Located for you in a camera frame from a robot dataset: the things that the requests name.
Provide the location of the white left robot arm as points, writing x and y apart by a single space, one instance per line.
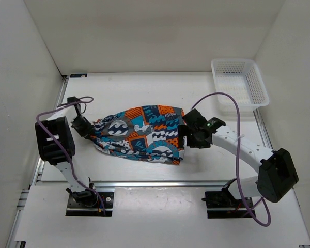
56 146

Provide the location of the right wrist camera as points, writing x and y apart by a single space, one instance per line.
194 119

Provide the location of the small dark blue label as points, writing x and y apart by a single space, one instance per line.
78 75

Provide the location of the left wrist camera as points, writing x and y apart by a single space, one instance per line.
71 100

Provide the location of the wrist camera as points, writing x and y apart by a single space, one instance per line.
194 119
71 100

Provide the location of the colourful patterned shorts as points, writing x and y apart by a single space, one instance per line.
146 133

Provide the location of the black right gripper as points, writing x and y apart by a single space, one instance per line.
184 130

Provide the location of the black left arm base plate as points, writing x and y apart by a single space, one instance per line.
75 204

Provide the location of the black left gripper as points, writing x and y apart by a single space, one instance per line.
85 133

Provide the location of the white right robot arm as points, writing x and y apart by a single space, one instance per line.
276 172

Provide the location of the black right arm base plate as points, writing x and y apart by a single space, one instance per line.
221 206

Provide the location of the aluminium frame rail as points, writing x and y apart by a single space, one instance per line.
155 205

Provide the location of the white plastic mesh basket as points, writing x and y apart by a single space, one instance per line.
241 79

